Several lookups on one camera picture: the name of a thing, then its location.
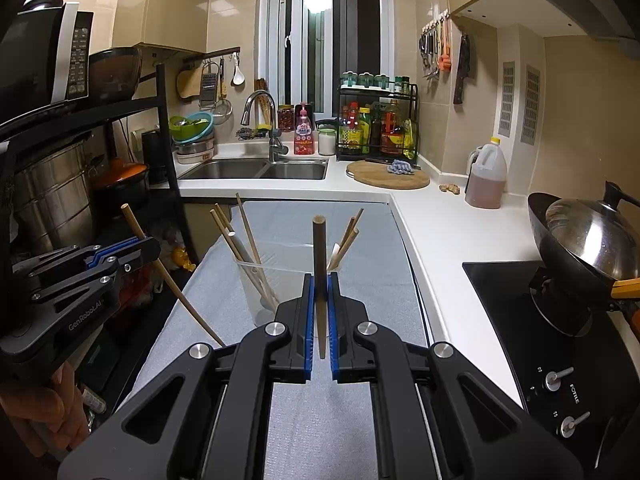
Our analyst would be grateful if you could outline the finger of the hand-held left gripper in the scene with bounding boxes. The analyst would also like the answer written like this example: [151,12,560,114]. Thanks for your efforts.
[29,259,147,304]
[12,236,162,279]

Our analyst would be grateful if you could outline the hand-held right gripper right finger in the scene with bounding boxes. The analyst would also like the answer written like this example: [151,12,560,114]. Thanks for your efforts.
[325,272,586,480]

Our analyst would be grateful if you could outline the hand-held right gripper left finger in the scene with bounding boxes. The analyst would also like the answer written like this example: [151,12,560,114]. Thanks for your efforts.
[57,272,318,480]

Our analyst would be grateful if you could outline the clear plastic cup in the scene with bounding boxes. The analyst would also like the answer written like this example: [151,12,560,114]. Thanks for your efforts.
[235,240,361,328]

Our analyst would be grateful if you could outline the bundle of wooden utensils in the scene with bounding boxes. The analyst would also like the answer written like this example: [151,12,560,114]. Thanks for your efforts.
[255,78,275,126]

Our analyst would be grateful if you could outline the person's left hand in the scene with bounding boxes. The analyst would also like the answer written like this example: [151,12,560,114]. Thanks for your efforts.
[0,361,93,461]

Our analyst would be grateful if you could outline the colourful fluffy duster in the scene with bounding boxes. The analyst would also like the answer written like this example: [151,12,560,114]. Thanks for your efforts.
[145,220,196,293]

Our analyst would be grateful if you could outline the grey foam mat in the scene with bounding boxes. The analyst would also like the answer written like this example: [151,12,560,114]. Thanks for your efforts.
[107,200,433,480]

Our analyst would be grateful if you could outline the orange lidded pot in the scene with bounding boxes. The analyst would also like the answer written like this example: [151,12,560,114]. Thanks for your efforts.
[92,157,151,201]

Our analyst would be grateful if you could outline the large steel stockpot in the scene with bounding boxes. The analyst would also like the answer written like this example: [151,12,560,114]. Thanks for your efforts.
[10,142,101,256]

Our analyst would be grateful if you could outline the black cylindrical kettle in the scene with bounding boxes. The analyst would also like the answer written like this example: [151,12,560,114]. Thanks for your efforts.
[141,129,171,185]

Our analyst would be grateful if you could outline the black metal shelf rack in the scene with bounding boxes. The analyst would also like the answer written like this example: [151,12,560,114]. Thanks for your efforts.
[0,62,198,411]

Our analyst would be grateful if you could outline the steel double sink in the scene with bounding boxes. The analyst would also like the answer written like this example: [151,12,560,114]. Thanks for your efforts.
[178,157,331,181]

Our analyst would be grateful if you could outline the green plastic colander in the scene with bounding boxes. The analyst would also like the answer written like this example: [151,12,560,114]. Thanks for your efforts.
[169,114,211,142]

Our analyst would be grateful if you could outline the blue plastic basin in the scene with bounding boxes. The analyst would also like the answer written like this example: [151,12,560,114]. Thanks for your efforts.
[187,111,216,143]

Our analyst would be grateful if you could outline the round wooden cutting board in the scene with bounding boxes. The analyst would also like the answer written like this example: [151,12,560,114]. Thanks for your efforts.
[346,159,431,190]

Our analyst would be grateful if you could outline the black glass cooktop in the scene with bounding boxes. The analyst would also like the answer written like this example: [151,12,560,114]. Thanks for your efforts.
[462,260,640,461]

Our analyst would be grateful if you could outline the dark glass bowl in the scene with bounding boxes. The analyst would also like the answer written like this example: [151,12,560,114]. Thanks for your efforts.
[89,47,143,102]

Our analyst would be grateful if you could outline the hanging wooden cutting board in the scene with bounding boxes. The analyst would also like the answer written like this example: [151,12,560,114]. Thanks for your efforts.
[176,67,203,102]

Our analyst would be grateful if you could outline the white jar with dark lid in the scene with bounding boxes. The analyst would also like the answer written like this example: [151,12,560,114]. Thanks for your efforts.
[317,120,338,157]

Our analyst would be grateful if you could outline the steel kitchen faucet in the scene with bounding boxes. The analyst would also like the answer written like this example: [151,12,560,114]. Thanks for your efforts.
[241,90,288,163]

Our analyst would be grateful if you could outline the steel box grater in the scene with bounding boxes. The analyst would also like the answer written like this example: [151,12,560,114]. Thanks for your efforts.
[199,62,220,108]

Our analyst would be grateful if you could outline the pink dish soap bottle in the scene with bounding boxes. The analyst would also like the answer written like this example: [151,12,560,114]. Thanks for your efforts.
[294,101,317,156]

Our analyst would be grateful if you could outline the row of sauce bottles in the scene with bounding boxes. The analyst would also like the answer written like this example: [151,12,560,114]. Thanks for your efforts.
[339,100,417,158]

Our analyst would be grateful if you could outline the plastic cooking oil jug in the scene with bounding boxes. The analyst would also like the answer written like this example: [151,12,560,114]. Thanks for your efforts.
[465,136,508,210]

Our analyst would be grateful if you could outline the black microwave oven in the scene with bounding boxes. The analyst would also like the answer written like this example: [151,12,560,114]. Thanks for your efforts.
[0,0,96,118]

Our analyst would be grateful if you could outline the black wok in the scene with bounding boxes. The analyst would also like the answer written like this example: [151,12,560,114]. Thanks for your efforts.
[527,192,640,338]

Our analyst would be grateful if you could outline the row of spice jars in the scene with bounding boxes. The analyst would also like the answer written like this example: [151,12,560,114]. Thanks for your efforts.
[340,71,411,95]

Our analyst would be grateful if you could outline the steel wok lid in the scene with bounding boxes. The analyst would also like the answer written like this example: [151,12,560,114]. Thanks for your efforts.
[545,180,636,281]

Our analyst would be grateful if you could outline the hanging cleaver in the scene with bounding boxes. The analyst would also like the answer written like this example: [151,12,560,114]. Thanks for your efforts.
[452,32,473,106]

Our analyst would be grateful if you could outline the hanging steel kitchen scissors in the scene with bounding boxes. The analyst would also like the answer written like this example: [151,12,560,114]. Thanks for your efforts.
[419,22,443,80]

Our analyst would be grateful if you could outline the white framed window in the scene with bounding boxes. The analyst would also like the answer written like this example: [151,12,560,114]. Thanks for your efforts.
[257,0,396,116]

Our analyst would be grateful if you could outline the black wall hook rail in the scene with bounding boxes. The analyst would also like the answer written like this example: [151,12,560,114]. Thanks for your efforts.
[182,49,241,65]

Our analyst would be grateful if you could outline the black wire spice rack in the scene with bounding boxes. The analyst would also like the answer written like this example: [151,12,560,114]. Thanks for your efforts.
[336,82,420,161]

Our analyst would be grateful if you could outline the beige wall cabinet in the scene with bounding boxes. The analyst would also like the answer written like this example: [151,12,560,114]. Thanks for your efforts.
[112,0,208,56]

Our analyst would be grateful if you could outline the grey wall vent grille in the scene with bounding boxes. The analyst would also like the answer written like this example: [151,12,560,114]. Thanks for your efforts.
[499,61,516,138]
[520,65,541,145]

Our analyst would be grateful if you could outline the orange handled hanging tool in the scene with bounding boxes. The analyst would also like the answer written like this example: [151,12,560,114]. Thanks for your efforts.
[437,15,453,72]

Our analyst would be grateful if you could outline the white wall hook rail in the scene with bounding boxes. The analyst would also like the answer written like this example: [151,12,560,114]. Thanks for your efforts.
[421,10,451,31]

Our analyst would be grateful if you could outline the white wall cabinet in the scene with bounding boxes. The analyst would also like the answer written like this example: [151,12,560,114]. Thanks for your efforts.
[450,0,591,41]

